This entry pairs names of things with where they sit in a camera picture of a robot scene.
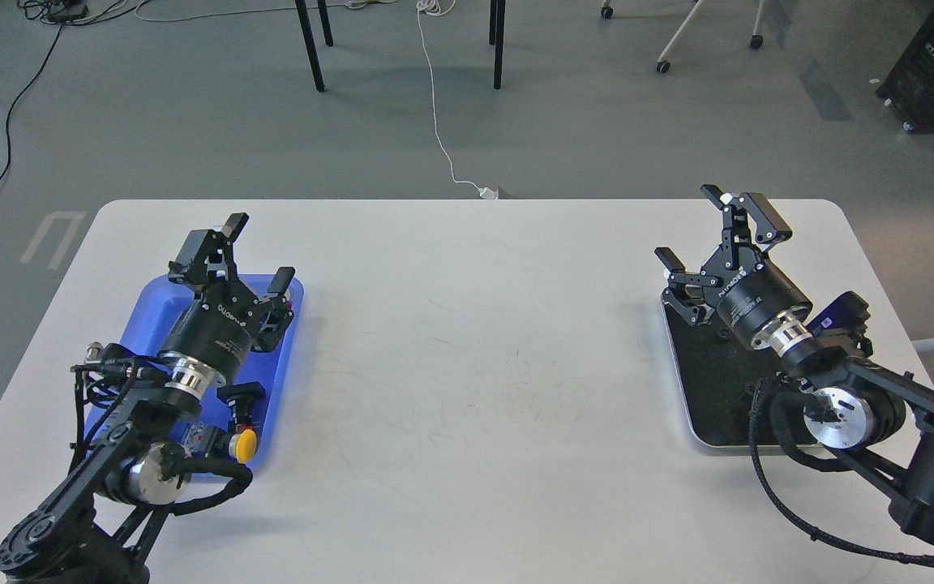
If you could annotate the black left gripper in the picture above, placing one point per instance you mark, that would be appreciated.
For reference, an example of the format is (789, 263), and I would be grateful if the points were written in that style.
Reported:
(226, 320)

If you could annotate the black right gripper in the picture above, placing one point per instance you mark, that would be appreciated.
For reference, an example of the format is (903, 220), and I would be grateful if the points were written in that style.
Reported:
(761, 305)

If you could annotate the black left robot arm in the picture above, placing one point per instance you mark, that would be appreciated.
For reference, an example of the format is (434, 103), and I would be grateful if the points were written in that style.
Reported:
(158, 435)

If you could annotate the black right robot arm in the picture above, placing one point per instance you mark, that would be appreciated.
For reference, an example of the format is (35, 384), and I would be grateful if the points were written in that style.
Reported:
(840, 412)

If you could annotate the blue plastic tray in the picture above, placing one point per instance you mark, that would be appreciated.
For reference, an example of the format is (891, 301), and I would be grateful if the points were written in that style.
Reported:
(157, 308)

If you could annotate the metal tray with black mat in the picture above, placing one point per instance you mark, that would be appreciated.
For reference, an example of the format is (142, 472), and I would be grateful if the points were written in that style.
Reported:
(719, 377)

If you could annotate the yellow push button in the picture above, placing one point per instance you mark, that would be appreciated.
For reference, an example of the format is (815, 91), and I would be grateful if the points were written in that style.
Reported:
(242, 445)

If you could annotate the white chair base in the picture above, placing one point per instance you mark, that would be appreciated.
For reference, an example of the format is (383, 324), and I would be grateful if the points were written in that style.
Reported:
(663, 63)

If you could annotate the black push button switch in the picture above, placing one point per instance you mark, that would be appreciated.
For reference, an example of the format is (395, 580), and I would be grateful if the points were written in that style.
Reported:
(241, 400)

